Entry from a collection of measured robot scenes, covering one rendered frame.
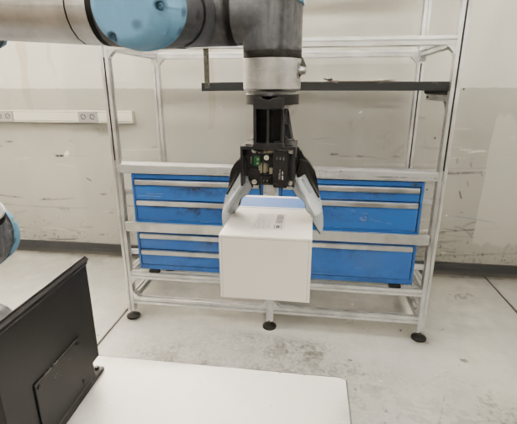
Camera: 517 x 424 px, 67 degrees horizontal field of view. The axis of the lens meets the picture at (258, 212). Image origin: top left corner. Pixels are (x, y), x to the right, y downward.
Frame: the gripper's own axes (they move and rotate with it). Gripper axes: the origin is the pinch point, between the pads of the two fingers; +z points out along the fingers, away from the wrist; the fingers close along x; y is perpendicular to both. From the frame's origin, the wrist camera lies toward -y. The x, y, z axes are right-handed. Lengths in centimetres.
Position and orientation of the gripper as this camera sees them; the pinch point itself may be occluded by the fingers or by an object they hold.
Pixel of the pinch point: (272, 230)
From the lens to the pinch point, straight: 60.3
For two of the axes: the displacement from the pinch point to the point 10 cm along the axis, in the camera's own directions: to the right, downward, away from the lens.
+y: -1.4, 3.0, -9.4
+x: 9.9, 0.4, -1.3
